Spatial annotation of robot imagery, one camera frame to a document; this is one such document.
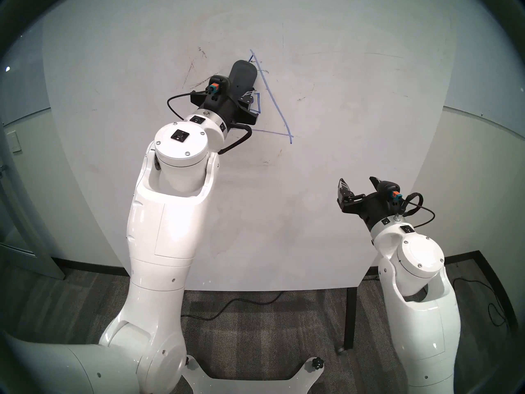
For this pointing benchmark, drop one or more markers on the grey glass door frame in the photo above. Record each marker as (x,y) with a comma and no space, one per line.
(41,249)

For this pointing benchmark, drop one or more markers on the dark grey whiteboard eraser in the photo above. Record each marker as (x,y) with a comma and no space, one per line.
(243,75)

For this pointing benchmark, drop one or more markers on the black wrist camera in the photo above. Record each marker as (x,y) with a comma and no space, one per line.
(218,85)
(387,188)

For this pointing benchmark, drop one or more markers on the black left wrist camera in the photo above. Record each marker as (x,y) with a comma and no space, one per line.
(218,85)

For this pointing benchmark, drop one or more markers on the black table leg with caster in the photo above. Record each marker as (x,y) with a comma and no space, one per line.
(350,319)

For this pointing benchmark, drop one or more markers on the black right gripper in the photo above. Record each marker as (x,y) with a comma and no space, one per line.
(375,208)

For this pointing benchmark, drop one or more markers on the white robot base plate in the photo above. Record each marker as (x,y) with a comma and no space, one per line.
(246,387)

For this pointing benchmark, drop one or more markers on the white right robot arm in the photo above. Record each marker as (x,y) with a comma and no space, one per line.
(422,315)

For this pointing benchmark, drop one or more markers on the white whiteboard table surface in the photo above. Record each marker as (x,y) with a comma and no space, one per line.
(348,110)

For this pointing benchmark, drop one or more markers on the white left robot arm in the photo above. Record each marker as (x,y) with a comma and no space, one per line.
(164,233)

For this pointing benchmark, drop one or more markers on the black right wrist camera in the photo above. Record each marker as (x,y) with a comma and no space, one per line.
(387,188)

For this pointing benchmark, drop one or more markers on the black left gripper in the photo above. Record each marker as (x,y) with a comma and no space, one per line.
(223,108)

